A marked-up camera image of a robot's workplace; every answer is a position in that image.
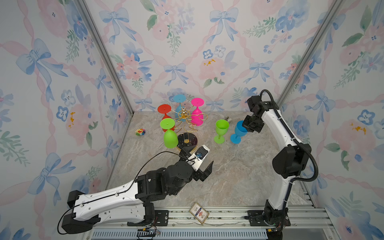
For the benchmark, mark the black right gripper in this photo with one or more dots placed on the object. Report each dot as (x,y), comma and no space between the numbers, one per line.
(244,124)

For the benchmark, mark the teal wine glass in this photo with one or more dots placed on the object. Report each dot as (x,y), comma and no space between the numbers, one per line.
(179,99)

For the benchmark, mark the blue wine glass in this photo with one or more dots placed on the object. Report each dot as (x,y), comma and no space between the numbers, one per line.
(240,132)

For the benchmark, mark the green wine glass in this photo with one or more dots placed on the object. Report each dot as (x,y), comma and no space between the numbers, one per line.
(222,127)
(170,137)

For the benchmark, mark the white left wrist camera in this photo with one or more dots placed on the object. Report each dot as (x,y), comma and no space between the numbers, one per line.
(197,158)

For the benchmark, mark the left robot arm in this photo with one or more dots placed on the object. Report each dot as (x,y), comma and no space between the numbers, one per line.
(132,202)

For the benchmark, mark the gold wine glass rack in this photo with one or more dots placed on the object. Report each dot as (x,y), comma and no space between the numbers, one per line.
(185,127)

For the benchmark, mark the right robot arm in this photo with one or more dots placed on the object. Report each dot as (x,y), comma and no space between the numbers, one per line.
(288,164)

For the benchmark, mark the diamond label card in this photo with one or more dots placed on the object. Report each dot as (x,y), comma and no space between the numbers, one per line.
(199,213)

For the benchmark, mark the pink wine glass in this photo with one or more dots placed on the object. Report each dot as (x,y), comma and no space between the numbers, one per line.
(197,111)

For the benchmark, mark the rainbow flower plush toy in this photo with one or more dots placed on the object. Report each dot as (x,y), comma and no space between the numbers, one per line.
(140,132)

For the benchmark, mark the red wine glass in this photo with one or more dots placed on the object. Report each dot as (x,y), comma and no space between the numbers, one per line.
(165,109)

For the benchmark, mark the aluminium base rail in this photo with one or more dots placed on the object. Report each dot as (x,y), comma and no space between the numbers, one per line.
(224,223)

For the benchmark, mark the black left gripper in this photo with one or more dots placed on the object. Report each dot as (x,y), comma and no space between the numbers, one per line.
(198,173)

